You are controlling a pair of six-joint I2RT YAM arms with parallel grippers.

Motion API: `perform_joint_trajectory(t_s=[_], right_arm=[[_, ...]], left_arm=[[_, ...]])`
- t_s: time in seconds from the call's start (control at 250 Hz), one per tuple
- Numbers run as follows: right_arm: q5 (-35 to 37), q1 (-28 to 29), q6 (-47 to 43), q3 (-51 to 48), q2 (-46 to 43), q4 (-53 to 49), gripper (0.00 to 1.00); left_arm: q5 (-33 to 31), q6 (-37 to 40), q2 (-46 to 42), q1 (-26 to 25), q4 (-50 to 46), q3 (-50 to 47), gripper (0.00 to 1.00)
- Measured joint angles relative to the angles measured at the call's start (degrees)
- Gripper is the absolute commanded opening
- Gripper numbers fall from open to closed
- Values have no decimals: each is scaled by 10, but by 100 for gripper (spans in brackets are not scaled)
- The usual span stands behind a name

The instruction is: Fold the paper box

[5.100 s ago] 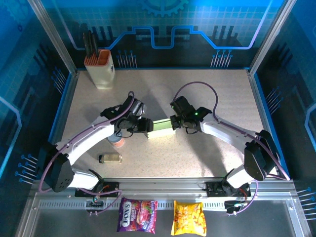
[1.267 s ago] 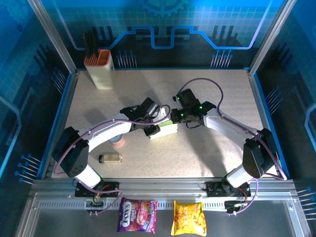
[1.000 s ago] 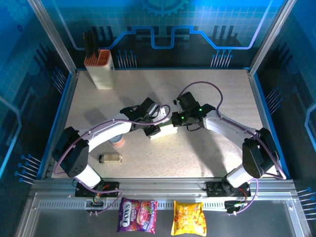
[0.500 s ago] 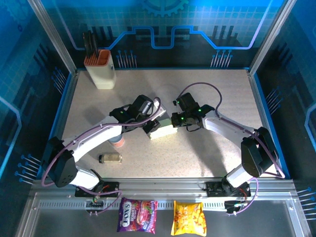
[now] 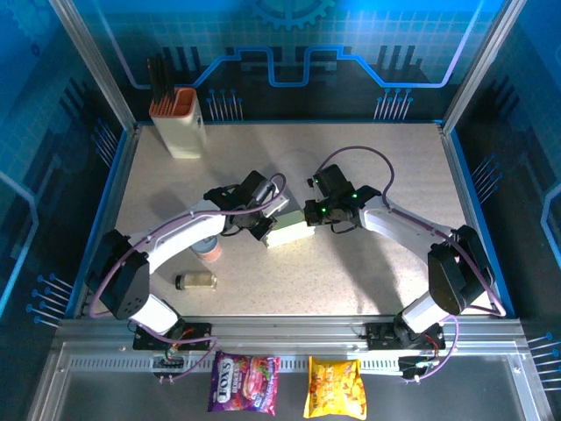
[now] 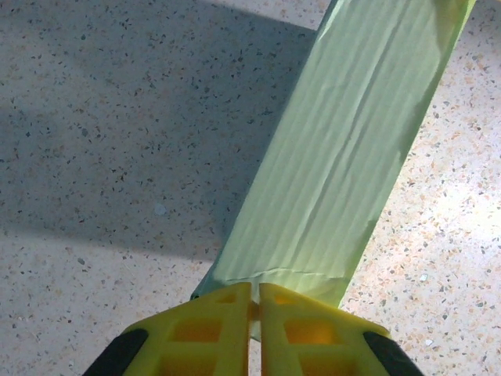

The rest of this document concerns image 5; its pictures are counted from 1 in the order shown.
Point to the light green paper box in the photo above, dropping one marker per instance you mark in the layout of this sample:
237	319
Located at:
289	232

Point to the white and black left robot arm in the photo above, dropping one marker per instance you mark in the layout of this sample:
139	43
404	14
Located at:
122	280

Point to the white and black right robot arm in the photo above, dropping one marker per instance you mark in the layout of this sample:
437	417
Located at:
456	276

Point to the orange tin can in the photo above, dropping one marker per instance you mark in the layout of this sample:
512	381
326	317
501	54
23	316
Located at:
210	252

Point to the glass spice jar black lid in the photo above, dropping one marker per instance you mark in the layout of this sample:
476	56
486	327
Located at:
197	281

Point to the beige knife block orange top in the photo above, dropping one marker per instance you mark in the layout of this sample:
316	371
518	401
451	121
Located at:
183	127

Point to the purple Fox's candy bag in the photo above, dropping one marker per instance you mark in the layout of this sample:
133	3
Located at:
243	386

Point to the yellow snack bag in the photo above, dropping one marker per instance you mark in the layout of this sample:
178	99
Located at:
335	390

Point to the aluminium front frame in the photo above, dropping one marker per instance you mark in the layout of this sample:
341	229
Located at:
280	326

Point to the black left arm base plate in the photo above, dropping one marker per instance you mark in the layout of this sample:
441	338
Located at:
197	335

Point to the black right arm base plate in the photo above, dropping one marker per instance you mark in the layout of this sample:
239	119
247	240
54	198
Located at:
379	335

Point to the blue-edged table side rail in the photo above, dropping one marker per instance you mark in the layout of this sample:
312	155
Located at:
473	210
111	210

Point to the aluminium corner post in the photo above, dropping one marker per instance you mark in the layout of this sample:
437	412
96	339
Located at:
481	66
97	66

